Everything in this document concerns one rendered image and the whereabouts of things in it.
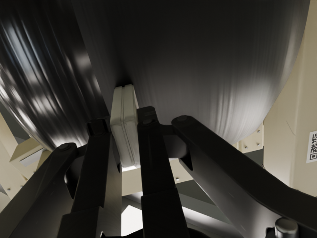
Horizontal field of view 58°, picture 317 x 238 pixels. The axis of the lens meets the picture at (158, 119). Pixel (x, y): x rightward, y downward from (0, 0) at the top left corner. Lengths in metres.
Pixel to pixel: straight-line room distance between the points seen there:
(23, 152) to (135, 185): 0.38
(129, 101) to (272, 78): 0.14
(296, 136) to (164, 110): 0.38
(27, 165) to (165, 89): 0.86
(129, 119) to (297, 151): 0.48
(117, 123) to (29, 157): 0.88
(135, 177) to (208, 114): 0.64
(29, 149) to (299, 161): 0.78
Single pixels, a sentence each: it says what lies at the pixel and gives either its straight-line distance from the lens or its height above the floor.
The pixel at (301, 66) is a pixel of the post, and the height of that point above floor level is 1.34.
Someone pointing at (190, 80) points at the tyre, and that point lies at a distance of 0.23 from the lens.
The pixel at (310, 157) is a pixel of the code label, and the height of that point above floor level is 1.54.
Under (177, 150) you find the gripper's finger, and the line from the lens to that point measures 0.15.
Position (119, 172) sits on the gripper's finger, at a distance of 0.16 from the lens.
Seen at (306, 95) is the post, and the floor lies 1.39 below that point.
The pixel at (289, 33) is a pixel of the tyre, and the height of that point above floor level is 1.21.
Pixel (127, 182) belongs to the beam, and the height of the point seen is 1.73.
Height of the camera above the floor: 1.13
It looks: 32 degrees up
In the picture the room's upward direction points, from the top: 168 degrees clockwise
